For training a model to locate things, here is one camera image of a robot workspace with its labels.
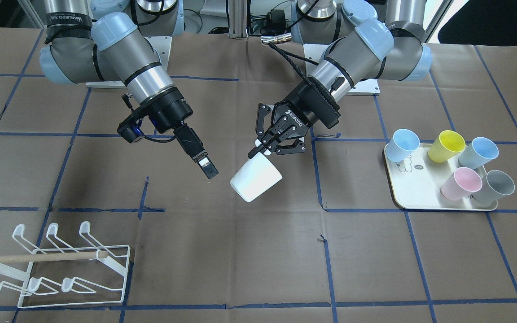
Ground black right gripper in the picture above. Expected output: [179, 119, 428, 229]
[142, 88, 218, 179]

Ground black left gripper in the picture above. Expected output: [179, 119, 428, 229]
[248, 79, 341, 159]

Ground white plastic cup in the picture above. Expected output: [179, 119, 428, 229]
[230, 153, 282, 202]

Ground light blue plastic cup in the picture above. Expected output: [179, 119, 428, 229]
[385, 129, 420, 163]

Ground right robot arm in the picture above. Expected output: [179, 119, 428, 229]
[39, 0, 218, 179]

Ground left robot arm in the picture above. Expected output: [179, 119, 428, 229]
[248, 0, 432, 159]

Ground yellow plastic cup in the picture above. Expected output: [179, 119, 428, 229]
[427, 130, 466, 163]

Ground pink plastic cup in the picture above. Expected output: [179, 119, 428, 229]
[441, 167, 482, 201]

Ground grey plastic cup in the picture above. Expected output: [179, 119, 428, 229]
[472, 170, 516, 204]

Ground black power adapter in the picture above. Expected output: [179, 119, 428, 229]
[266, 9, 286, 30]

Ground cream serving tray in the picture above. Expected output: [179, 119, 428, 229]
[384, 143, 498, 211]

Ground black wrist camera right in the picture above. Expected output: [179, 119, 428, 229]
[117, 114, 145, 144]

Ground white wire cup rack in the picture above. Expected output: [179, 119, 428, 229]
[0, 221, 131, 309]

